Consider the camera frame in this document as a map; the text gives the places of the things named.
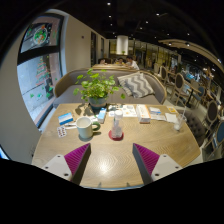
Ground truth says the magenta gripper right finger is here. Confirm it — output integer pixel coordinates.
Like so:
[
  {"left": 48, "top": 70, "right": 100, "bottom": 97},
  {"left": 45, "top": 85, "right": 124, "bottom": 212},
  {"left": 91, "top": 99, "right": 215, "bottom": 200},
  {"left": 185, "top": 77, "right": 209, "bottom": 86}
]
[{"left": 133, "top": 143, "right": 159, "bottom": 185}]

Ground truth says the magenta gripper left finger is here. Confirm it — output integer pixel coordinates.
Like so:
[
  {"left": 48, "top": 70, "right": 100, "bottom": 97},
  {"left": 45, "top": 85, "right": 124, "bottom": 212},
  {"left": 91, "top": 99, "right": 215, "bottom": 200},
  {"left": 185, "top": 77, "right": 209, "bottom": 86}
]
[{"left": 64, "top": 143, "right": 91, "bottom": 185}]

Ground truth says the clear plastic water bottle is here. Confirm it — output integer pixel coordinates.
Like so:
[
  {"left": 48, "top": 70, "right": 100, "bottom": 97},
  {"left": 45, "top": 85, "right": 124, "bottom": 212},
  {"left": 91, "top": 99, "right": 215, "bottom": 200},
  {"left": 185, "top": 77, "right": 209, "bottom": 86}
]
[{"left": 111, "top": 110, "right": 123, "bottom": 137}]

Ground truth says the pill blister pack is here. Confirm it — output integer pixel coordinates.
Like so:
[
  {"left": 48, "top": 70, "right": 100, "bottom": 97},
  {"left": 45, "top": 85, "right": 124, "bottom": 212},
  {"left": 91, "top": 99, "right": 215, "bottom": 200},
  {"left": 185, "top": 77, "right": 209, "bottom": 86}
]
[{"left": 57, "top": 126, "right": 67, "bottom": 138}]

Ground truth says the white ceramic mug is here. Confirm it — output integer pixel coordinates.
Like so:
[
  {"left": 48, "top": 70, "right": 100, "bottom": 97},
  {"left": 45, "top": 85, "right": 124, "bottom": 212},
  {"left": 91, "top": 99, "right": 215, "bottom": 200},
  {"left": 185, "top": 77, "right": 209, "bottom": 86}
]
[{"left": 76, "top": 117, "right": 101, "bottom": 139}]

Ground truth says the round red coaster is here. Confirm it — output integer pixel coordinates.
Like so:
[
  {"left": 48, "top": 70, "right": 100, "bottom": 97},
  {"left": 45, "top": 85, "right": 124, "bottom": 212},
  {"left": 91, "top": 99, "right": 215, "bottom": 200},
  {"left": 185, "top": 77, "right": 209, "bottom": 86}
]
[{"left": 108, "top": 130, "right": 124, "bottom": 141}]

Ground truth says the blue white card box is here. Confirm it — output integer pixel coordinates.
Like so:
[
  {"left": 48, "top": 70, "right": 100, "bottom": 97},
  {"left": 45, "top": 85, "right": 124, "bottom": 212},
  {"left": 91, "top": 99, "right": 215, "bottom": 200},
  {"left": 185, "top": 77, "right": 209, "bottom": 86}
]
[{"left": 58, "top": 113, "right": 73, "bottom": 125}]

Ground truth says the printed paper menu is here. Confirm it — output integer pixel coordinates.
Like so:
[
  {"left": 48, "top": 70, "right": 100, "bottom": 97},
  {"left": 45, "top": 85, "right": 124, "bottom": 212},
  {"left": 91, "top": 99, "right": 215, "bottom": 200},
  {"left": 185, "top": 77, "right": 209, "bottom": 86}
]
[{"left": 108, "top": 103, "right": 138, "bottom": 118}]

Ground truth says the clear plastic drink cup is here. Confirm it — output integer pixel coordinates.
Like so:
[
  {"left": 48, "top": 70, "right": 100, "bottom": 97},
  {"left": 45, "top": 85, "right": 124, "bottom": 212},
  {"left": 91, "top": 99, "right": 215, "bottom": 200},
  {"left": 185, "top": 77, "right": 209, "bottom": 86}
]
[{"left": 174, "top": 110, "right": 187, "bottom": 131}]

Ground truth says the blue white small carton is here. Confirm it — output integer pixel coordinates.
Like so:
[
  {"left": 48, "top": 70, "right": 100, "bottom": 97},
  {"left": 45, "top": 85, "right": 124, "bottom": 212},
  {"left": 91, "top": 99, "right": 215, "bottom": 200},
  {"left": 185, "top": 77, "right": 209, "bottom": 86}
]
[{"left": 97, "top": 108, "right": 106, "bottom": 124}]

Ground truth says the grey tufted chair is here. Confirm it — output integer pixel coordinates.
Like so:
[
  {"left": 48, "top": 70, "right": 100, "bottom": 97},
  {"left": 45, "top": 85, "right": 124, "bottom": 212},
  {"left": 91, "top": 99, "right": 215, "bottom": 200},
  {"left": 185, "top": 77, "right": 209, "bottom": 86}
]
[{"left": 184, "top": 111, "right": 205, "bottom": 147}]

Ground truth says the grey curved sofa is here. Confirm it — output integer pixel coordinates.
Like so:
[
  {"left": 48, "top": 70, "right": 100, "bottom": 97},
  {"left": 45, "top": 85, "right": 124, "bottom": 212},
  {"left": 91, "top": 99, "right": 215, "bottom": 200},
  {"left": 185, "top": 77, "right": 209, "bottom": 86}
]
[{"left": 53, "top": 68, "right": 167, "bottom": 108}]

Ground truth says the grey chevron cushion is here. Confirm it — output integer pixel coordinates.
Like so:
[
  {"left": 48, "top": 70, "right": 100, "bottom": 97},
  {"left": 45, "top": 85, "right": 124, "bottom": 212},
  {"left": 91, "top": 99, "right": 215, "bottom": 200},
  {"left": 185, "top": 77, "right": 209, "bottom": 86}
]
[{"left": 118, "top": 72, "right": 154, "bottom": 98}]

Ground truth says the green potted plant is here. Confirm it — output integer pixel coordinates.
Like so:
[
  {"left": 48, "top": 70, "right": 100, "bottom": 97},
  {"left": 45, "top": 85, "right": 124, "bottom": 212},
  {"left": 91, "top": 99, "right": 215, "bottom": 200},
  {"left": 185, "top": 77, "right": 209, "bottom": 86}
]
[{"left": 73, "top": 68, "right": 121, "bottom": 105}]

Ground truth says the window with christmas decals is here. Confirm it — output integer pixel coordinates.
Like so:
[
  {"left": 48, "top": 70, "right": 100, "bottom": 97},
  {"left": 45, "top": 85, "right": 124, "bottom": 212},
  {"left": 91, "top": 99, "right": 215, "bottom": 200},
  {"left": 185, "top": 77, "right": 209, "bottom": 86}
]
[{"left": 17, "top": 13, "right": 64, "bottom": 126}]

